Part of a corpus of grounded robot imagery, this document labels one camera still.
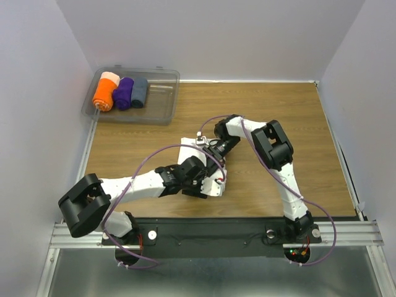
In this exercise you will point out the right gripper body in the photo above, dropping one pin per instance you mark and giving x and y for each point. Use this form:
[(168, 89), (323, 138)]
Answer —
[(224, 146)]

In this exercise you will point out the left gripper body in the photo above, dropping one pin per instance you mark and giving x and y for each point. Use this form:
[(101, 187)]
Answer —
[(193, 187)]

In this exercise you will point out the white towel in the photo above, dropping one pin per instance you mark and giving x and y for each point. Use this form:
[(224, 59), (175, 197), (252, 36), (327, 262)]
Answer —
[(189, 149)]

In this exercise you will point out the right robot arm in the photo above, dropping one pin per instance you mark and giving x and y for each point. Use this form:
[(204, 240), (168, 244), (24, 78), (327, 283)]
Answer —
[(275, 153)]

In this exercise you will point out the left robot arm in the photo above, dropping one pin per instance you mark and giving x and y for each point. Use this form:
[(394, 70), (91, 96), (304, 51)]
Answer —
[(89, 205)]

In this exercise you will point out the clear plastic bin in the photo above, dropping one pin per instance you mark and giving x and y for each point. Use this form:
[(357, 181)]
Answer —
[(160, 102)]

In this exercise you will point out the grey rolled towel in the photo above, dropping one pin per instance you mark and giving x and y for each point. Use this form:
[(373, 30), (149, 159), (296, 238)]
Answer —
[(139, 92)]

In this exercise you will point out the purple rolled towel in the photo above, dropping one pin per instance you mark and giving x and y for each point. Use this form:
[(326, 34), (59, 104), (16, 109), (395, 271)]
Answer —
[(122, 94)]

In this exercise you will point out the orange rolled towel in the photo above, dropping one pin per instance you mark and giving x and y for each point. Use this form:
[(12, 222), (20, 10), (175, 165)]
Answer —
[(102, 99)]

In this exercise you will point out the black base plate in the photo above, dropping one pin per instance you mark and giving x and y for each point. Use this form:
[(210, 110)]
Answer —
[(217, 237)]

